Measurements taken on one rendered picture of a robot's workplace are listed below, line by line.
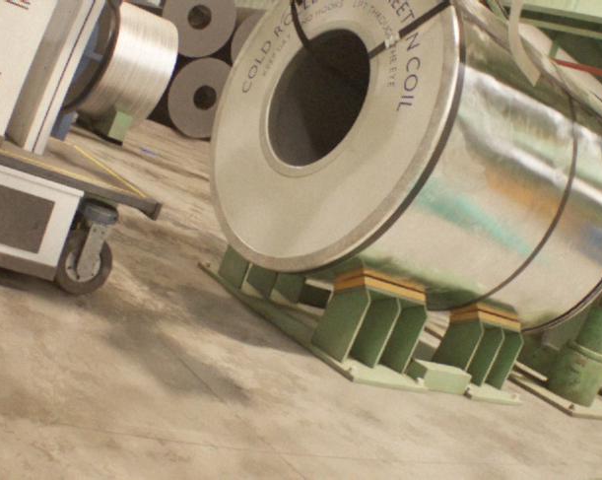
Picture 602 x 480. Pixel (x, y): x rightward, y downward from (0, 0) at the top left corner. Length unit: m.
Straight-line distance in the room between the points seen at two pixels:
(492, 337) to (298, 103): 1.16
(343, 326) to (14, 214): 1.15
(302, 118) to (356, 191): 0.66
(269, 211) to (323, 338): 0.45
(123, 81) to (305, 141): 4.64
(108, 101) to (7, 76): 5.62
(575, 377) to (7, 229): 2.64
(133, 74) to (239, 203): 4.74
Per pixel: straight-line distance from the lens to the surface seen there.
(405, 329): 2.73
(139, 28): 7.53
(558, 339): 4.71
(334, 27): 2.71
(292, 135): 2.87
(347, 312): 2.52
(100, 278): 2.12
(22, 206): 1.89
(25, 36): 1.89
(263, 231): 2.62
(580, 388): 3.68
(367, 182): 2.31
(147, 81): 7.48
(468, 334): 2.97
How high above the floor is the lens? 0.57
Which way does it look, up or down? 5 degrees down
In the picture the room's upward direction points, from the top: 23 degrees clockwise
